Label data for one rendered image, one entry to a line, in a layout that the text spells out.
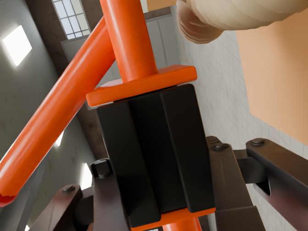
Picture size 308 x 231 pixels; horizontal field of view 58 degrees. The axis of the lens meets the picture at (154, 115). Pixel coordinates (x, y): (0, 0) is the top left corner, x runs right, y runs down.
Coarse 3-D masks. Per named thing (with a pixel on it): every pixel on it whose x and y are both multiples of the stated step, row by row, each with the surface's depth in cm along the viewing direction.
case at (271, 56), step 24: (288, 24) 23; (240, 48) 36; (264, 48) 29; (288, 48) 24; (264, 72) 30; (288, 72) 25; (264, 96) 32; (288, 96) 26; (264, 120) 34; (288, 120) 27
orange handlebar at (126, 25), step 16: (112, 0) 14; (128, 0) 14; (112, 16) 15; (128, 16) 15; (112, 32) 15; (128, 32) 15; (144, 32) 15; (128, 48) 15; (144, 48) 15; (128, 64) 15; (144, 64) 15; (128, 80) 15; (176, 224) 17; (192, 224) 17
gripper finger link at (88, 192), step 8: (88, 192) 14; (80, 200) 14; (88, 200) 14; (80, 208) 14; (88, 208) 14; (72, 216) 14; (80, 216) 14; (88, 216) 14; (80, 224) 14; (88, 224) 14
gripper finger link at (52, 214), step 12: (60, 192) 14; (72, 192) 14; (48, 204) 13; (60, 204) 13; (72, 204) 13; (48, 216) 12; (60, 216) 11; (36, 228) 11; (48, 228) 11; (60, 228) 11; (72, 228) 12; (84, 228) 14
